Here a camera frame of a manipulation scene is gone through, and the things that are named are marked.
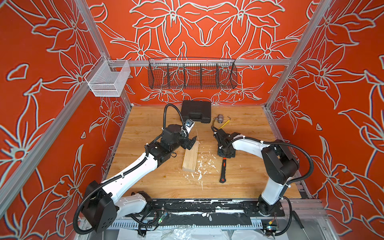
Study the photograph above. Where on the black wire basket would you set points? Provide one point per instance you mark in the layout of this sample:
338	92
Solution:
192	76

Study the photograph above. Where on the white mesh basket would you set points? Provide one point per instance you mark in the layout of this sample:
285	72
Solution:
107	80

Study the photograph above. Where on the claw hammer red black handle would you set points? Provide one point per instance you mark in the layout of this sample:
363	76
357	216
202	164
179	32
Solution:
223	171

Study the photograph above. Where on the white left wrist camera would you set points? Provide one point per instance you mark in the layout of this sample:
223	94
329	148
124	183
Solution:
189	124

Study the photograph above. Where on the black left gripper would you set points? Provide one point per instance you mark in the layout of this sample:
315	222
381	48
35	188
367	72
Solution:
188	143

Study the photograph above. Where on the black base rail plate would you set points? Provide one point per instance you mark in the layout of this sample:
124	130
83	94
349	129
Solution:
225	214

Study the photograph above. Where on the aluminium frame post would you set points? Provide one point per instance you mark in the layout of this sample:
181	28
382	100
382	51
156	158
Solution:
308	33
97	38

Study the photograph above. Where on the aluminium frame post left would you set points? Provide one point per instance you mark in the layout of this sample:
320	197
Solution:
97	38

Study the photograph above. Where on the aluminium back crossbar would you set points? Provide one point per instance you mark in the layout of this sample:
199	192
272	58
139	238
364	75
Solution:
238	62

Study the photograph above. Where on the black plastic tool case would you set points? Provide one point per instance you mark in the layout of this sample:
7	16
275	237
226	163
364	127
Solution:
197	111

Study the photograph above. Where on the yellow hex key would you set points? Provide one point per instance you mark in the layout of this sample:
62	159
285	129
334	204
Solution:
224	124

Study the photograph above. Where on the aluminium frame post right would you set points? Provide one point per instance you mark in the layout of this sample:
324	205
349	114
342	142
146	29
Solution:
308	33

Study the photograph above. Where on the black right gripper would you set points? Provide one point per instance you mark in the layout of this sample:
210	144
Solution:
222	137

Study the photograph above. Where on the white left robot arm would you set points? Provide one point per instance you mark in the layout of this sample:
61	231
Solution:
102	203

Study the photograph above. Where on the aluminium left side rail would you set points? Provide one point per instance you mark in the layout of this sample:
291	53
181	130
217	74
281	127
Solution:
13	186

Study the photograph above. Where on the black screwdriver right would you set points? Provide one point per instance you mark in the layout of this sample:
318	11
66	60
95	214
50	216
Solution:
297	218

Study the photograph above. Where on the light wooden block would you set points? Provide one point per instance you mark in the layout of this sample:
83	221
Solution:
190	158

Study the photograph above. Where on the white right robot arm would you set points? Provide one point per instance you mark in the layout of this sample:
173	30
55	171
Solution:
279	162

